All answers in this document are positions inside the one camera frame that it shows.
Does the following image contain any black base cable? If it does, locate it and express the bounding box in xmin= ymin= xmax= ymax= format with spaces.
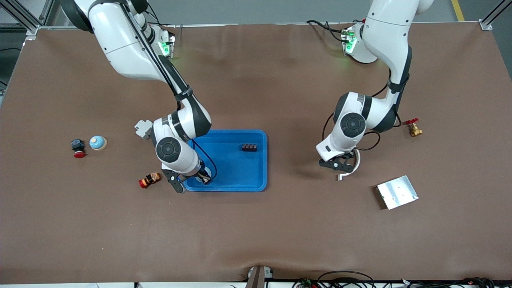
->
xmin=306 ymin=19 xmax=349 ymax=42

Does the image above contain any red orange emergency stop button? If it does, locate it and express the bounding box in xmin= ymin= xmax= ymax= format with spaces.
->
xmin=138 ymin=172 xmax=161 ymax=189

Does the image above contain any black cable bundle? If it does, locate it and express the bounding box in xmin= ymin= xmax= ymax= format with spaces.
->
xmin=400 ymin=276 xmax=512 ymax=288

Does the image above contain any blue plastic tray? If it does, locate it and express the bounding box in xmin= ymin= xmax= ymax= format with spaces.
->
xmin=183 ymin=129 xmax=268 ymax=192

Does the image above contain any aluminium frame post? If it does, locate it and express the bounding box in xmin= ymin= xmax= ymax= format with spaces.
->
xmin=479 ymin=0 xmax=512 ymax=31
xmin=0 ymin=0 xmax=54 ymax=36

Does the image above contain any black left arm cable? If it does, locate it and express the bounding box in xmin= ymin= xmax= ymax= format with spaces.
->
xmin=321 ymin=46 xmax=412 ymax=152

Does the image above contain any black cable loop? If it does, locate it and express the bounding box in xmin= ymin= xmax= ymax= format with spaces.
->
xmin=318 ymin=270 xmax=376 ymax=288

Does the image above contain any red mushroom push button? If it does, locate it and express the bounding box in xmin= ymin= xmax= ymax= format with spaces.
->
xmin=71 ymin=138 xmax=87 ymax=159

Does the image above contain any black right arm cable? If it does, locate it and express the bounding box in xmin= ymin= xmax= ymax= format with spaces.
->
xmin=120 ymin=0 xmax=218 ymax=183

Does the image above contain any silver metal plate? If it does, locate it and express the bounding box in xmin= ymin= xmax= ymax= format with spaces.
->
xmin=376 ymin=175 xmax=419 ymax=210

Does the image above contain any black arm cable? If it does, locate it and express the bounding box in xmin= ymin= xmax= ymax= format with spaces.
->
xmin=120 ymin=0 xmax=218 ymax=183
xmin=321 ymin=46 xmax=412 ymax=152

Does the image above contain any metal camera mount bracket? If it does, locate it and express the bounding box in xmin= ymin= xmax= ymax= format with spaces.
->
xmin=245 ymin=265 xmax=275 ymax=288

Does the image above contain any brass valve red handle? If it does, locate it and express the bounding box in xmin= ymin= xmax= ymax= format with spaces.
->
xmin=405 ymin=118 xmax=423 ymax=138

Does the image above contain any white circuit breaker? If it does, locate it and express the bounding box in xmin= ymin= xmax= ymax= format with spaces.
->
xmin=134 ymin=119 xmax=154 ymax=140

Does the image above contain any white curved plastic bracket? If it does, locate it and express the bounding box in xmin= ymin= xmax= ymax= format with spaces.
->
xmin=337 ymin=149 xmax=361 ymax=181

